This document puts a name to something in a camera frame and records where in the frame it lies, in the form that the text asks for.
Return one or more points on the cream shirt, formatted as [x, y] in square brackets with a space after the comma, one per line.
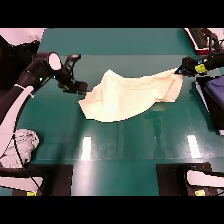
[130, 96]

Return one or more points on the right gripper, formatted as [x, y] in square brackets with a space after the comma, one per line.
[189, 64]

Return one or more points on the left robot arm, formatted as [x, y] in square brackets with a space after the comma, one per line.
[18, 100]

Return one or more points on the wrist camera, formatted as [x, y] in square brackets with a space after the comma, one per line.
[71, 62]
[211, 43]

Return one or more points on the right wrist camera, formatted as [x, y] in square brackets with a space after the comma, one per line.
[211, 43]

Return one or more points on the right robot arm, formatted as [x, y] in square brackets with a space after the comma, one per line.
[215, 61]

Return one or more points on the dark blue garment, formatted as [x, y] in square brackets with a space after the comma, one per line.
[216, 89]

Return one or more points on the grey garment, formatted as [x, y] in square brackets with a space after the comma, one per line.
[22, 144]

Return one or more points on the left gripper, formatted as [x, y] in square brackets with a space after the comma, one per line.
[77, 87]

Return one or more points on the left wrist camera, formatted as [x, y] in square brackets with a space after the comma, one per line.
[71, 62]

